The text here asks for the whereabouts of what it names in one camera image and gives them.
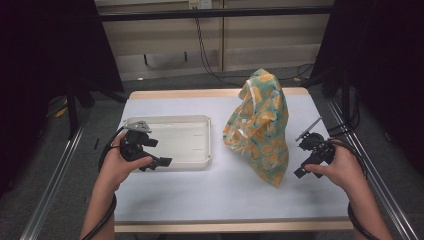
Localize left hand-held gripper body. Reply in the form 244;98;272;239
119;120;160;163

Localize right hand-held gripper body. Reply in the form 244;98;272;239
295;116;336;164

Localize white plastic tray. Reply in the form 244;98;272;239
121;114;213;173

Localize orange and teal cloth bag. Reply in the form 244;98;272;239
222;68;290;188

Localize person's right hand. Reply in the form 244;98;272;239
304;138;363;195

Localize person's left hand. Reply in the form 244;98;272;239
99;134;154;194

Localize black metal stand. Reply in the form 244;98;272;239
64;79;128;140

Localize black curtain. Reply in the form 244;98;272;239
0;0;125;198
309;0;424;174

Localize black horizontal bar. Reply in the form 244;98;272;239
99;6;334;23

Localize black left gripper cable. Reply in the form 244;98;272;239
81;126;126;240

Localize black floor cables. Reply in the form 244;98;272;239
328;96;362;138

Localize black wall cable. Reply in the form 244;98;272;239
194;16;249;88

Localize white wall socket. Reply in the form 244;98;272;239
188;0;214;10

